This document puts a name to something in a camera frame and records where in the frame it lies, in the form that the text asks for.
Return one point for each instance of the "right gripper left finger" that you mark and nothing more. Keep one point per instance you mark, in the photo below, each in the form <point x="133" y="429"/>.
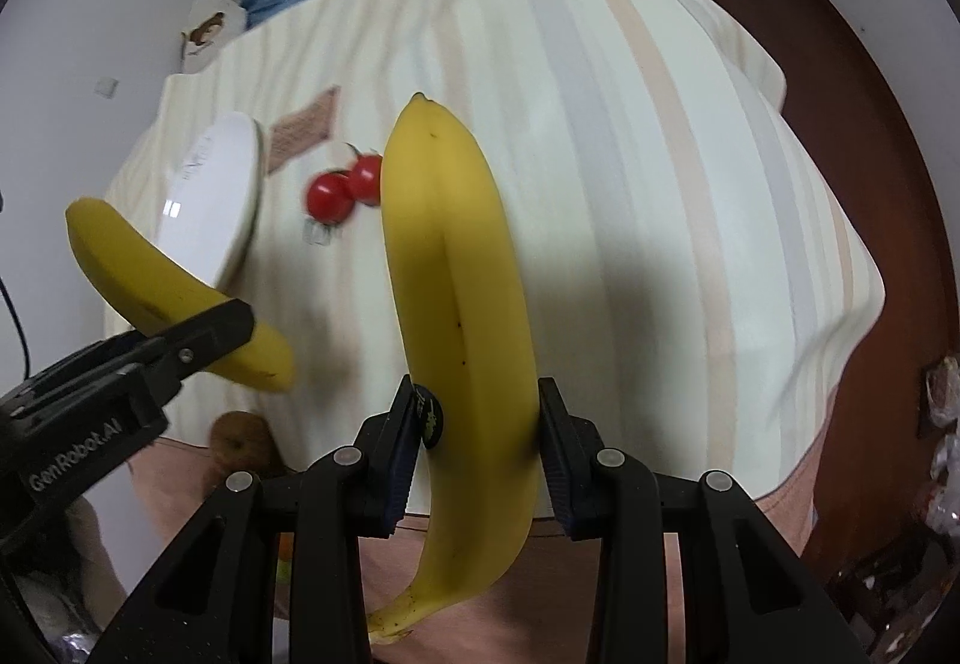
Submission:
<point x="210" y="597"/>

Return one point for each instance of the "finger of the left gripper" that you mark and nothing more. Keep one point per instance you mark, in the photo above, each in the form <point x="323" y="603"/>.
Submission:
<point x="187" y="341"/>

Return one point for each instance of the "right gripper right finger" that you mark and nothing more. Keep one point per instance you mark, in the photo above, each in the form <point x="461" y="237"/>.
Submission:
<point x="746" y="595"/>

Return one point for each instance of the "small yellow banana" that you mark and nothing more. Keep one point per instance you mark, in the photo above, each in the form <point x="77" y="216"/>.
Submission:
<point x="153" y="293"/>

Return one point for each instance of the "dark red apple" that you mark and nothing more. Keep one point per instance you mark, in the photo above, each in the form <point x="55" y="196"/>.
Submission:
<point x="241" y="441"/>

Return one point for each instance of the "red cherry tomato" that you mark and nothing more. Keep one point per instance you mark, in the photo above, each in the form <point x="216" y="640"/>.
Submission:
<point x="329" y="199"/>
<point x="364" y="178"/>

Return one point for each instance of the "large yellow banana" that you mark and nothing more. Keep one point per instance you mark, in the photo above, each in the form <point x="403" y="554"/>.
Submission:
<point x="462" y="313"/>

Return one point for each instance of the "white ceramic plate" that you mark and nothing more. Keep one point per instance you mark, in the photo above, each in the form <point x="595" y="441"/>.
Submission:
<point x="209" y="210"/>

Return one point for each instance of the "brown blanket label patch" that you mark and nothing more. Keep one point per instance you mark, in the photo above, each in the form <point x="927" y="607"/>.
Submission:
<point x="312" y="125"/>

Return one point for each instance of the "striped cream blanket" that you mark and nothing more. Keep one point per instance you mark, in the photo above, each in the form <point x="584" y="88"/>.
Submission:
<point x="693" y="284"/>

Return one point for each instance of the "bear print pillow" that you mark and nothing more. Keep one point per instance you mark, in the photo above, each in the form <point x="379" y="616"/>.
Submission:
<point x="211" y="25"/>

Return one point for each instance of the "white wall socket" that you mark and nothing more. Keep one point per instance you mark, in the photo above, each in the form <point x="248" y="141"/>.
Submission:
<point x="106" y="87"/>

